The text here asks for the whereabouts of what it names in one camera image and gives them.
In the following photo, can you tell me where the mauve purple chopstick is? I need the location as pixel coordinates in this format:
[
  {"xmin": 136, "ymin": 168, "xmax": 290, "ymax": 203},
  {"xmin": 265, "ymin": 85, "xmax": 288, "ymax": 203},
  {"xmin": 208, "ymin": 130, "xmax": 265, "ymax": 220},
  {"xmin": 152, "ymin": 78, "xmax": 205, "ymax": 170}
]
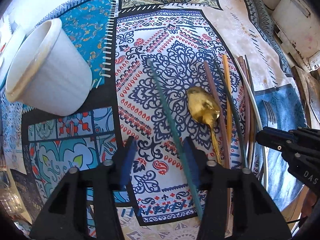
[{"xmin": 203, "ymin": 61, "xmax": 230, "ymax": 168}]

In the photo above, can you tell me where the gold metal spoon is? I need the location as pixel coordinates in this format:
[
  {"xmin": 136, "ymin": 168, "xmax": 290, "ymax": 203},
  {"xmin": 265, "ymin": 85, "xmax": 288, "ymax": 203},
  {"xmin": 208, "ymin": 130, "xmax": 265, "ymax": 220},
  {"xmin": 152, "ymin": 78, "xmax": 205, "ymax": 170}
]
[{"xmin": 186, "ymin": 86, "xmax": 222, "ymax": 165}]

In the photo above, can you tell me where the dark green chopstick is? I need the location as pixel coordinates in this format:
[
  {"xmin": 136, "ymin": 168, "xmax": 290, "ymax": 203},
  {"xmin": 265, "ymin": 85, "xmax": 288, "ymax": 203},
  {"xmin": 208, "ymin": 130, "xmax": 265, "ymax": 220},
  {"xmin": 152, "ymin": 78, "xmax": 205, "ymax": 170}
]
[{"xmin": 214, "ymin": 60, "xmax": 248, "ymax": 167}]

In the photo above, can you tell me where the orange yellow chopstick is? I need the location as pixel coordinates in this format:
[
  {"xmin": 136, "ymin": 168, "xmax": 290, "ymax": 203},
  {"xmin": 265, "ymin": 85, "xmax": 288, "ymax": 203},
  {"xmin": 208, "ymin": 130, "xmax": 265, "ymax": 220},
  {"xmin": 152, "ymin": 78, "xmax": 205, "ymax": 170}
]
[{"xmin": 222, "ymin": 54, "xmax": 233, "ymax": 145}]

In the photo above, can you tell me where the white ceramic utensil cup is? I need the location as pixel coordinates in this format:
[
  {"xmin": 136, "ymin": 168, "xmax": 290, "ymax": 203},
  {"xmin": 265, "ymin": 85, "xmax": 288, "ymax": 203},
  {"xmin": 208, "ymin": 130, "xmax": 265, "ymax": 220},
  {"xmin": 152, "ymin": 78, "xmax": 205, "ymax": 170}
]
[{"xmin": 5, "ymin": 18, "xmax": 92, "ymax": 116}]

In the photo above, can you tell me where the white chopstick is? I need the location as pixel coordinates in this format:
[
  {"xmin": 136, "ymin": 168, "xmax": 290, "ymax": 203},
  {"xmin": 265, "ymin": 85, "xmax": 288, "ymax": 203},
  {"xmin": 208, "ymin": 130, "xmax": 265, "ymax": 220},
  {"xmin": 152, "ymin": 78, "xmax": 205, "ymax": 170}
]
[{"xmin": 235, "ymin": 58, "xmax": 268, "ymax": 189}]

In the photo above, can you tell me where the teal chopstick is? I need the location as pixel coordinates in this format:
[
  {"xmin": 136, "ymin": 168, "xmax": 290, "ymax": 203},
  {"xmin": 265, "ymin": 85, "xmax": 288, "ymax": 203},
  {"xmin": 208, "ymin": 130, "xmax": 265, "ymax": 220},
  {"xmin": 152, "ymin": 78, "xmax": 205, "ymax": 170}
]
[{"xmin": 147, "ymin": 59, "xmax": 203, "ymax": 221}]

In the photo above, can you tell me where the kitchen cleaver knife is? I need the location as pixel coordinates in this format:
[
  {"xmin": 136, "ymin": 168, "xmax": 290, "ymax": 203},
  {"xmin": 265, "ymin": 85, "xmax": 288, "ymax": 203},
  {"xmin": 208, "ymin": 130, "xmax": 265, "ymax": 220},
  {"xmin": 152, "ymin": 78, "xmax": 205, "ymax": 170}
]
[{"xmin": 305, "ymin": 73, "xmax": 319, "ymax": 122}]

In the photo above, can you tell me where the brown chopstick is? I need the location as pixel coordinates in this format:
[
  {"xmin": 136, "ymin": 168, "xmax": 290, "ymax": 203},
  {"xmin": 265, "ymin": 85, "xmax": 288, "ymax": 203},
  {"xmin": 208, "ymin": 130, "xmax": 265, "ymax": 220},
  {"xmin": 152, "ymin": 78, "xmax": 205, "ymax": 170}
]
[{"xmin": 238, "ymin": 56, "xmax": 251, "ymax": 145}]

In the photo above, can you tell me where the dark grey chopstick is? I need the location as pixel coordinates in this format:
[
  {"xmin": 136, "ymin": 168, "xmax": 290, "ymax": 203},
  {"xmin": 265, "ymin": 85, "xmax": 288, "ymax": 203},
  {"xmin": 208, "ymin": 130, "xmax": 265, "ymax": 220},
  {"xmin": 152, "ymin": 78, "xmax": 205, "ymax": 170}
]
[{"xmin": 245, "ymin": 55, "xmax": 257, "ymax": 141}]

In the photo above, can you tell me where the white rice cooker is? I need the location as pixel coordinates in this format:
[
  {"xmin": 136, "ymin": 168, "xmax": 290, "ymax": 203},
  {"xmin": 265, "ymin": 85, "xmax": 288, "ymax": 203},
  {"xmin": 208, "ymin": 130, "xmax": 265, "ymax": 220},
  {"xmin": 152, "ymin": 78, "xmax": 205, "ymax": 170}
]
[{"xmin": 272, "ymin": 0, "xmax": 319, "ymax": 73}]

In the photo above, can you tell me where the patterned patchwork table mat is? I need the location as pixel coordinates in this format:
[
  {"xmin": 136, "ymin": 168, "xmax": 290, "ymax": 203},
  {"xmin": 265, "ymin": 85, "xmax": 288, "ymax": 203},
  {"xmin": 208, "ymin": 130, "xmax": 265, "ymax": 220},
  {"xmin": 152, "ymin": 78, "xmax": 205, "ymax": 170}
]
[{"xmin": 1, "ymin": 0, "xmax": 306, "ymax": 239}]

